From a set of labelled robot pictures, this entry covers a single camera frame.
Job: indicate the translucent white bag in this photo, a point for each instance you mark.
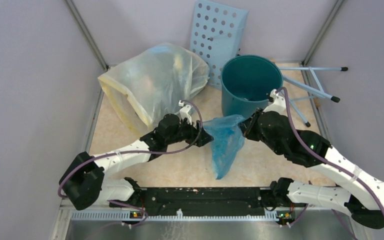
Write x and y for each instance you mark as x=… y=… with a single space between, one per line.
x=150 y=85

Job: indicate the left aluminium frame post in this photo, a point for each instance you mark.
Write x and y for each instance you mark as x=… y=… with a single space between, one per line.
x=72 y=8

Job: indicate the right aluminium frame post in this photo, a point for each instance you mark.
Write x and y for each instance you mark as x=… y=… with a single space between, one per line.
x=338 y=4

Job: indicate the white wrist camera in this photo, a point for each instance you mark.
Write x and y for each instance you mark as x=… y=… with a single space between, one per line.
x=276 y=104
x=186 y=112

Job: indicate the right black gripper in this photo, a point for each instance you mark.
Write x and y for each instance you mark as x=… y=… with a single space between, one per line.
x=248 y=130

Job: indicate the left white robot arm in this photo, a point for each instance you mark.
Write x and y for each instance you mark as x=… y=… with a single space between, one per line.
x=87 y=179

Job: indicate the teal plastic trash bin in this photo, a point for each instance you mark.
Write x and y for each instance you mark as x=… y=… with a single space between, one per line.
x=246 y=84

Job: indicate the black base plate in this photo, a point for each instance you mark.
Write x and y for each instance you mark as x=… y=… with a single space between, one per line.
x=207 y=201

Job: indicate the light blue perforated stool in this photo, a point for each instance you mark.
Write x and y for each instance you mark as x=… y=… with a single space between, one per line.
x=215 y=37

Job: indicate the white cable duct strip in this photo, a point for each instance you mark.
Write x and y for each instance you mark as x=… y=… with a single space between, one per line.
x=128 y=216

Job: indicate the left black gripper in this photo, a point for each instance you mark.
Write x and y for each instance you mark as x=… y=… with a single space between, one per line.
x=195 y=133

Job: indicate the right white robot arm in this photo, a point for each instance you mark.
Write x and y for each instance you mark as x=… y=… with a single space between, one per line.
x=354 y=192

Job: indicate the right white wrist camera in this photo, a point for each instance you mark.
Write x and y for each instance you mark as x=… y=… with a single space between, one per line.
x=276 y=104

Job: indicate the blue plastic trash bag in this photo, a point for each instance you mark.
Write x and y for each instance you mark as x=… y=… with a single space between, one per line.
x=227 y=141

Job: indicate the aluminium frame post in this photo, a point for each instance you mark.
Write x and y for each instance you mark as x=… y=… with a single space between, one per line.
x=338 y=4
x=72 y=8

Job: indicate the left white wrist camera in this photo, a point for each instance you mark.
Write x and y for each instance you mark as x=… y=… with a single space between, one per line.
x=186 y=112

